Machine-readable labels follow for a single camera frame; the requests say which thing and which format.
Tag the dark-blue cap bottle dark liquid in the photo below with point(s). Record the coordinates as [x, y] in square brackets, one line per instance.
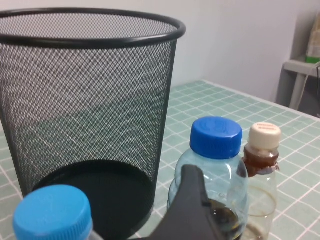
[215, 137]

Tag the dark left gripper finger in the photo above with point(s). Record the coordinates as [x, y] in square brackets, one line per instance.
[190, 212]

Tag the beige and green box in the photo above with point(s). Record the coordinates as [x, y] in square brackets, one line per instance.
[313, 45]

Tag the green checked tablecloth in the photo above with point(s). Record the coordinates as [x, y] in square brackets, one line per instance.
[225, 105]

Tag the grey shelf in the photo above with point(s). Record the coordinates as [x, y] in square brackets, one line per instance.
[295, 66]

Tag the light-blue cap bottle yellow liquid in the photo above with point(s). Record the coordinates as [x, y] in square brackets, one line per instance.
[50, 212]

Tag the beige cap bottle brown label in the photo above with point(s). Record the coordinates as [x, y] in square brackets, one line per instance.
[265, 135]

